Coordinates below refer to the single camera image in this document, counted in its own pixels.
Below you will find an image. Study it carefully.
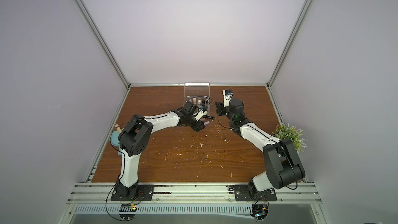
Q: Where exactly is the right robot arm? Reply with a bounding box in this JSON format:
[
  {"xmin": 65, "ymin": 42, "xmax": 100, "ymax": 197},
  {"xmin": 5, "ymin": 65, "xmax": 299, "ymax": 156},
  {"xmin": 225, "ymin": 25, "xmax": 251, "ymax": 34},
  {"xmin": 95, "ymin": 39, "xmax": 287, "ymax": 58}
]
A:
[{"xmin": 216, "ymin": 99, "xmax": 306, "ymax": 195}]

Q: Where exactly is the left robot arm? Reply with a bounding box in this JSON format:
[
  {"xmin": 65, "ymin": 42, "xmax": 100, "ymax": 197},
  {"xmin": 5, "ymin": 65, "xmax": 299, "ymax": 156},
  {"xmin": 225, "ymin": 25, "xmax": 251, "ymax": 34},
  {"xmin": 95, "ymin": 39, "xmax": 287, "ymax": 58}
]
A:
[{"xmin": 111, "ymin": 102, "xmax": 207, "ymax": 201}]

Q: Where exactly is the clear acrylic lipstick organizer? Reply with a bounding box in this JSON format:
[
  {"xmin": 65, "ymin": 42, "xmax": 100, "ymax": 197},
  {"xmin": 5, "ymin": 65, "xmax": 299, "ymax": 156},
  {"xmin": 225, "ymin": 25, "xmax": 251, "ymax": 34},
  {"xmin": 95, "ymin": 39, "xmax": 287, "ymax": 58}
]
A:
[{"xmin": 184, "ymin": 83, "xmax": 212, "ymax": 114}]

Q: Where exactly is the potted green plant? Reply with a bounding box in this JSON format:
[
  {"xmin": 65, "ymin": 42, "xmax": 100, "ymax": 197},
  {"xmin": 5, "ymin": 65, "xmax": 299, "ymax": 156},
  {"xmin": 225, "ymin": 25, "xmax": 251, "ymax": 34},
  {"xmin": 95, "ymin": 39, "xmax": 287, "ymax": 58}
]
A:
[{"xmin": 273, "ymin": 124, "xmax": 307, "ymax": 153}]

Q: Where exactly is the teal dustpan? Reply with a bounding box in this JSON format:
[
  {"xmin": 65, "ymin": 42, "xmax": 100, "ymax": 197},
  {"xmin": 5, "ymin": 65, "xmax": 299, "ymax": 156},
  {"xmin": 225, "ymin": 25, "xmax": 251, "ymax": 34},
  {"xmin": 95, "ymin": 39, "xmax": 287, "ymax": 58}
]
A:
[{"xmin": 110, "ymin": 131, "xmax": 120, "ymax": 147}]

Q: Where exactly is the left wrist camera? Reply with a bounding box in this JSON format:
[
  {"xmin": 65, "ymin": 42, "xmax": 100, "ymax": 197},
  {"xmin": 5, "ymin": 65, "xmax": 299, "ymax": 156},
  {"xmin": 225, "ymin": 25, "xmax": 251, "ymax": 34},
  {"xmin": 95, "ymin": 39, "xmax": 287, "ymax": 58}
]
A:
[{"xmin": 195, "ymin": 108, "xmax": 207, "ymax": 120}]

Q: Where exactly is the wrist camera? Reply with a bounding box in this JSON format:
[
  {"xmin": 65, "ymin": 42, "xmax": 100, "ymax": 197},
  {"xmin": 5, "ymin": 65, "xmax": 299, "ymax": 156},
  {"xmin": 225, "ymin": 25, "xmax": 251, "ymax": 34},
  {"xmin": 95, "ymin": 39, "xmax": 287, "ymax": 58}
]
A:
[
  {"xmin": 223, "ymin": 89, "xmax": 233, "ymax": 107},
  {"xmin": 195, "ymin": 108, "xmax": 207, "ymax": 120}
]

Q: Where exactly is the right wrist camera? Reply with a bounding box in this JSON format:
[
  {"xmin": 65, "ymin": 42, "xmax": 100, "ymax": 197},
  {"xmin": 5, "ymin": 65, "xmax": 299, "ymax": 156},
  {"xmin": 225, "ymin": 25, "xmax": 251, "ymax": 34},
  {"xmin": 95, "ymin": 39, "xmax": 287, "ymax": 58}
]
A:
[{"xmin": 223, "ymin": 89, "xmax": 233, "ymax": 107}]

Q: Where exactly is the green rake wooden handle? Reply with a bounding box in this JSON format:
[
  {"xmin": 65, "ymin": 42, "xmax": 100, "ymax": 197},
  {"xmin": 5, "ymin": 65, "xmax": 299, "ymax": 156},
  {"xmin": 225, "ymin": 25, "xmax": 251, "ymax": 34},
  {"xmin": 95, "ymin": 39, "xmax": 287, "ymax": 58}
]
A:
[{"xmin": 115, "ymin": 124, "xmax": 122, "ymax": 133}]

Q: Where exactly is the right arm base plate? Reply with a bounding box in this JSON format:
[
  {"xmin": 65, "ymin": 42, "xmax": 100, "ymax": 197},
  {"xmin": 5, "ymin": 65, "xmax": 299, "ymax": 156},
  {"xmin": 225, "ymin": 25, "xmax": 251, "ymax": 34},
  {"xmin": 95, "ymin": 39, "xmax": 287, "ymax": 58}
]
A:
[{"xmin": 228, "ymin": 184, "xmax": 277, "ymax": 202}]

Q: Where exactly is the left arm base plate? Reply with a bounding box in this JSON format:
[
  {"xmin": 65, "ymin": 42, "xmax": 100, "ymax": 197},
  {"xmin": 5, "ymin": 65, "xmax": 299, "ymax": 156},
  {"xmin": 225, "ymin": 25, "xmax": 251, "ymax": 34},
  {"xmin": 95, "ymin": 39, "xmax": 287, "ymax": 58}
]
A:
[{"xmin": 110, "ymin": 183, "xmax": 154, "ymax": 202}]

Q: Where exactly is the aluminium front rail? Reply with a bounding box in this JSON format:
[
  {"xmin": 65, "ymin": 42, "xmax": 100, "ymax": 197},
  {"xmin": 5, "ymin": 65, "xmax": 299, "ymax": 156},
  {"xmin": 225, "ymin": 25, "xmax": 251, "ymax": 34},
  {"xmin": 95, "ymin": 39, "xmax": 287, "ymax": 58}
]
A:
[{"xmin": 67, "ymin": 183, "xmax": 321, "ymax": 204}]

